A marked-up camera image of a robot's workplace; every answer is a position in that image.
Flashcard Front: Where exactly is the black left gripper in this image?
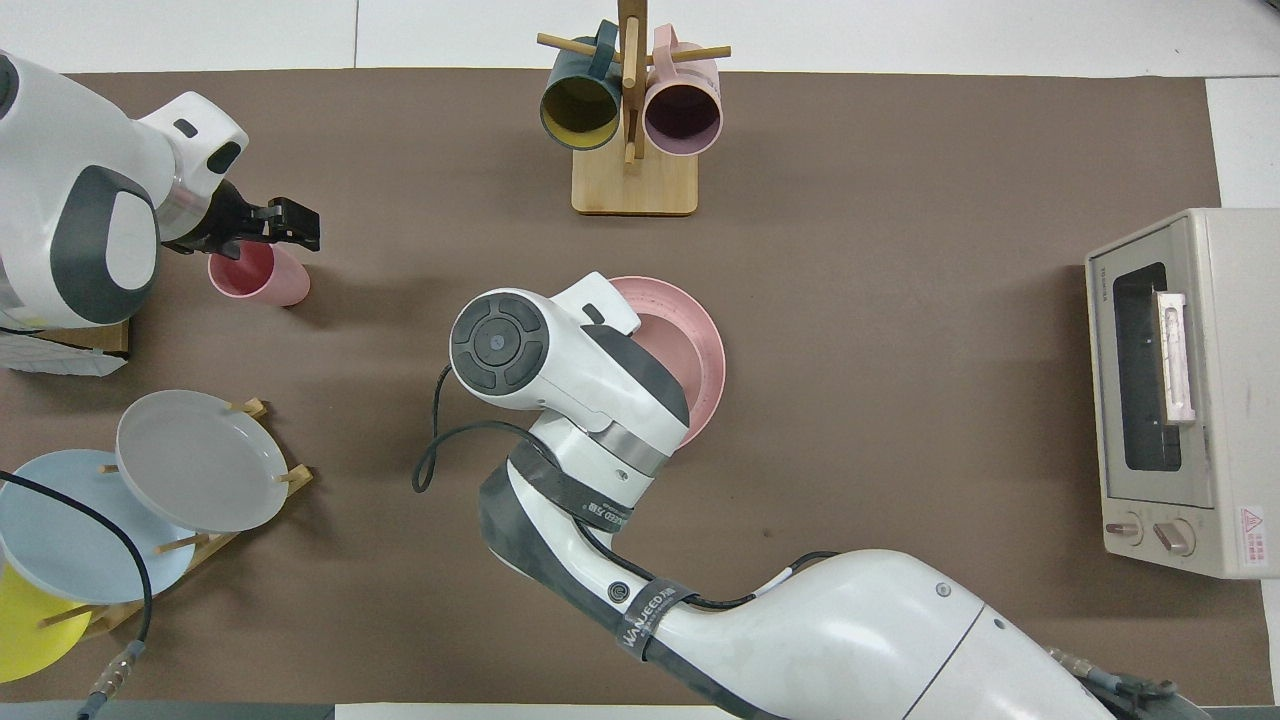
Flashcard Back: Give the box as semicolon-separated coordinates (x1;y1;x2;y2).
175;180;321;256

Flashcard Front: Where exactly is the pink handleless cup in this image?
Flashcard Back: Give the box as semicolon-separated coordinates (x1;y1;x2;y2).
208;240;311;308

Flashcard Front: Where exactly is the pink bowl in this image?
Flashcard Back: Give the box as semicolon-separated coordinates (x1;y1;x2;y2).
634;308;701;426

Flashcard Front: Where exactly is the dark wooden board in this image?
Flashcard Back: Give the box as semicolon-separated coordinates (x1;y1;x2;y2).
38;320;131;356

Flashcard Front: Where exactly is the wooden plate rack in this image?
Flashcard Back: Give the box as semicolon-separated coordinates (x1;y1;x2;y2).
40;398;313;641

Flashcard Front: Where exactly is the gray plate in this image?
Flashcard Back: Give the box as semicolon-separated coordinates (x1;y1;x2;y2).
116;390;291;533

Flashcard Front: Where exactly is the checkered white cloth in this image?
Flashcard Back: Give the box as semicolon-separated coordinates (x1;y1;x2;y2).
0;330;129;378

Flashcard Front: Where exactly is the dark teal mug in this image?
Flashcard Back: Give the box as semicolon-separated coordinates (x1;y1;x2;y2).
540;20;623;151

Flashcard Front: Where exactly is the wooden mug tree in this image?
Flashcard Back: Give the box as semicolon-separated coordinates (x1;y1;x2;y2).
537;0;731;216

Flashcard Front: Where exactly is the light blue plate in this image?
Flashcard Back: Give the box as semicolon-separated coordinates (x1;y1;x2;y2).
0;449;197;604

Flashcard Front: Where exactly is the pale pink mug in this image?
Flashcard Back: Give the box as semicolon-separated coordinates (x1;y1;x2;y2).
643;25;723;158

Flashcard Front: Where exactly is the pink plate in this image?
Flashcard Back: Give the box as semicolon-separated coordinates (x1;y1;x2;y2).
608;276;726;448

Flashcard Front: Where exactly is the yellow plate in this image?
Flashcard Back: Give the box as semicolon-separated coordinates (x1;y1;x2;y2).
0;560;93;684

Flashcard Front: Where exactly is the brown table mat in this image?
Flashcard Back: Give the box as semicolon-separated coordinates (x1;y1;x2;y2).
0;68;1271;706

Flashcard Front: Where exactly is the white toaster oven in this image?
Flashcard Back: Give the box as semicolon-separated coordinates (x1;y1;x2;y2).
1085;208;1280;581

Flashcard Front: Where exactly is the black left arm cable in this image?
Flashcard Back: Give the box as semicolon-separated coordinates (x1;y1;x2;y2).
0;468;153;720

